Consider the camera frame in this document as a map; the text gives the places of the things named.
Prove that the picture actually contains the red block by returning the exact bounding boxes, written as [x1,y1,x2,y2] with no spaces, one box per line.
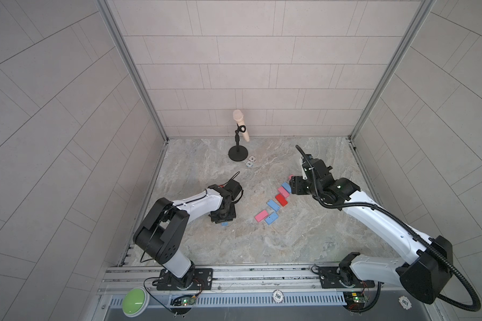
[275,194,288,207]

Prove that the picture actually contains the right circuit board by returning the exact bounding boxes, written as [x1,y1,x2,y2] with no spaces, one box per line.
[343,292,368,310]

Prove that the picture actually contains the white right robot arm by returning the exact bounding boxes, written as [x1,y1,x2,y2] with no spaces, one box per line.
[289,176,455,304]

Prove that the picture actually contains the poker chip on rail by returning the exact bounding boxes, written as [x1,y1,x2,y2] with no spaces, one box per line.
[272,290,284,304]

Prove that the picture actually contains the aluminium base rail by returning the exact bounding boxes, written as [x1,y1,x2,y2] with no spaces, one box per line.
[96,262,431,308]

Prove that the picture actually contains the black corrugated cable hose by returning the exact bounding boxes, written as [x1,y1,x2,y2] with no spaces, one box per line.
[295,144,481,312]

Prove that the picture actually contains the poker chip right corner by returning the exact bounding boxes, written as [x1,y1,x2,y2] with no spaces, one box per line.
[398,296,412,310]

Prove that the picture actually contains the beige wooden microphone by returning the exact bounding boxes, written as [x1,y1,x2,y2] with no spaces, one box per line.
[233,110,250,142]

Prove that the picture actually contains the green round button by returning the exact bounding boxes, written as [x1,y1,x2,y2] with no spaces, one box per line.
[122,287,150,318]

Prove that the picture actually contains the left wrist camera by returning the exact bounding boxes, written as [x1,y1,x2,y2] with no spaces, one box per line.
[224,179,243,203]

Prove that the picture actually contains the black microphone stand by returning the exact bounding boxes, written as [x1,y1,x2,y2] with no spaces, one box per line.
[228,125,248,162]

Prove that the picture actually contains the pink block lower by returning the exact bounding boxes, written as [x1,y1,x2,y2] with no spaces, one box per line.
[254,210,269,223]

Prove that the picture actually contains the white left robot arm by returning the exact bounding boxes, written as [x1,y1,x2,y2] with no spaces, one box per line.
[133,181,244,288]

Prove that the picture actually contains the left circuit board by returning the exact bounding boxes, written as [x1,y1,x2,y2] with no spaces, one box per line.
[171,295,197,307]

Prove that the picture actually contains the circuit board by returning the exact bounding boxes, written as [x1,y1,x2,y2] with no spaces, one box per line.
[343,292,368,310]
[171,295,197,307]

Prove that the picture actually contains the pink block upper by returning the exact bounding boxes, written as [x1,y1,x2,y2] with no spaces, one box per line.
[278,186,290,199]

